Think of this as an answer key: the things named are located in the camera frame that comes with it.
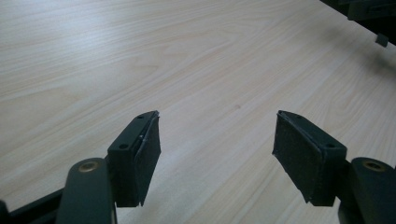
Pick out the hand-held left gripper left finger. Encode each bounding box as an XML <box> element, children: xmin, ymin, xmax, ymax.
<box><xmin>106</xmin><ymin>110</ymin><xmax>162</xmax><ymax>208</ymax></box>

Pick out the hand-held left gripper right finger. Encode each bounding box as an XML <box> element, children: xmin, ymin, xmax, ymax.
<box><xmin>272</xmin><ymin>110</ymin><xmax>347</xmax><ymax>207</ymax></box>

